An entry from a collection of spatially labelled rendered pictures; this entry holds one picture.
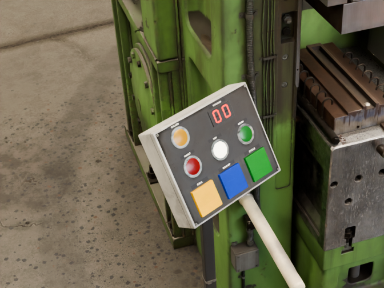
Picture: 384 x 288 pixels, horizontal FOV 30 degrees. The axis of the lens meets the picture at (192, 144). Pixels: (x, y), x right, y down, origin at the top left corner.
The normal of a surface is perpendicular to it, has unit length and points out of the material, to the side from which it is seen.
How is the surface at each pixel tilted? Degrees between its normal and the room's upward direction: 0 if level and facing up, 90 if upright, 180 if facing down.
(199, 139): 60
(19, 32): 0
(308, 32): 90
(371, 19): 90
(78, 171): 0
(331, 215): 90
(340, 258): 90
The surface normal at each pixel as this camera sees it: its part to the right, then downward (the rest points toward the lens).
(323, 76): -0.06, -0.80
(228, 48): 0.30, 0.56
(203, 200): 0.56, -0.04
